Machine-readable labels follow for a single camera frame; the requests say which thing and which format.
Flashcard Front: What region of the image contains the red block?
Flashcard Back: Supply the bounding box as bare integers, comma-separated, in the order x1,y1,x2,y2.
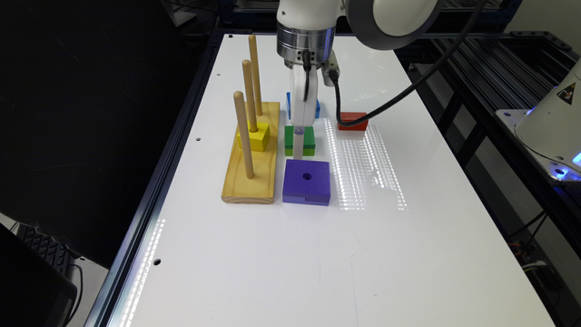
337,112,369,131

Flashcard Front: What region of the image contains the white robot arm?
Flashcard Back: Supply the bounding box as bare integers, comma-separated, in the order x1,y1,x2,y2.
277,0,443,159

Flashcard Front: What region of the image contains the purple square block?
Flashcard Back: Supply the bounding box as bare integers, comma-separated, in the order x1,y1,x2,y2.
282,159,330,206

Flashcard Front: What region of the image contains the blue square block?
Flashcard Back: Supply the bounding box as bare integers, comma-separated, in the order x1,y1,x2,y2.
286,92,320,120

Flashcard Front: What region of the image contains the far wooden peg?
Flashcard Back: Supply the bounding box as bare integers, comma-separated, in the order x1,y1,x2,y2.
248,35,262,116

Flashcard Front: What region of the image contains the black keyboard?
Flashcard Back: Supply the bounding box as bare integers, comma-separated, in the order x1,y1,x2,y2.
16,225,72,277

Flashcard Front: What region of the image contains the wooden peg base board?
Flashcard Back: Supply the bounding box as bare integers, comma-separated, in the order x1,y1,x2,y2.
222,102,280,204

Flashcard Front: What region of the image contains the green square block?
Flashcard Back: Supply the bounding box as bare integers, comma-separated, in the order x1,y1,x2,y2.
284,125,316,156

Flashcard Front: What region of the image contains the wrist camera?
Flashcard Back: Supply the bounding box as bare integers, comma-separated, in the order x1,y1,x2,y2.
321,51,340,87

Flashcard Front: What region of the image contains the black cable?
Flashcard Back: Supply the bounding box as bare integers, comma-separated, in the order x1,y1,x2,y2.
327,0,487,128

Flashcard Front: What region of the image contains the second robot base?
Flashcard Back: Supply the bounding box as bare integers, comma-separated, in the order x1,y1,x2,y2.
496,64,580,183

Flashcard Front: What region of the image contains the yellow square block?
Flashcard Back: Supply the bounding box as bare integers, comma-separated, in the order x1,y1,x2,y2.
249,122,271,152

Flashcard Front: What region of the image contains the near wooden peg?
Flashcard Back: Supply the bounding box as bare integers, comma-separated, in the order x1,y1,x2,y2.
233,91,254,179

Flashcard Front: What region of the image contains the wooden peg with yellow block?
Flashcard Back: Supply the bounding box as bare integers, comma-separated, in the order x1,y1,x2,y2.
241,59,258,133

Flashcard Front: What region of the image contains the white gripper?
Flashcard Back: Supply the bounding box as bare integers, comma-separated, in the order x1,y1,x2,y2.
290,64,318,160

